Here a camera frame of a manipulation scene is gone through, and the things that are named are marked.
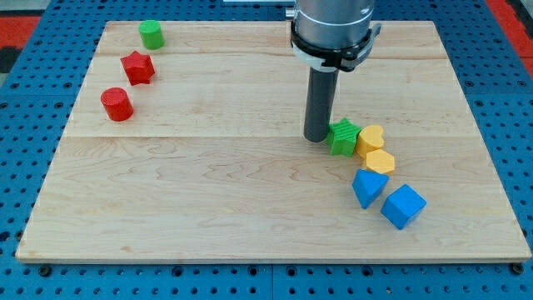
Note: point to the blue triangle block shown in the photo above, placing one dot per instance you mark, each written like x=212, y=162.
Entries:
x=368, y=186

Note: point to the yellow hexagon block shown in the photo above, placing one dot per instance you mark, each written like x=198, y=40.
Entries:
x=380, y=161

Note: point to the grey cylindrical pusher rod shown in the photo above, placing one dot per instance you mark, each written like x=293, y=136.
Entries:
x=320, y=95

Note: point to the blue cube block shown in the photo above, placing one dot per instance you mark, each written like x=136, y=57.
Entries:
x=403, y=206

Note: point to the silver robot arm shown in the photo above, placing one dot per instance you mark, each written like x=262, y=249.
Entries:
x=332, y=24

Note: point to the green cylinder block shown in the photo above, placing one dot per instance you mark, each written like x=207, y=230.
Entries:
x=151, y=34

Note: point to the light wooden board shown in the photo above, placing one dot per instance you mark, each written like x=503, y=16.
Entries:
x=212, y=166

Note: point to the red cylinder block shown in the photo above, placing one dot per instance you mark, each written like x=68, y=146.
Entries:
x=117, y=104

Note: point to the green star block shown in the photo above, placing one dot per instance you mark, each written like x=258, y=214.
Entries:
x=342, y=137

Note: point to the red star block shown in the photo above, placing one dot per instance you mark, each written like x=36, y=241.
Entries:
x=138, y=68

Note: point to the yellow heart block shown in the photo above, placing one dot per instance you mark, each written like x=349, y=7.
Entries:
x=369, y=139

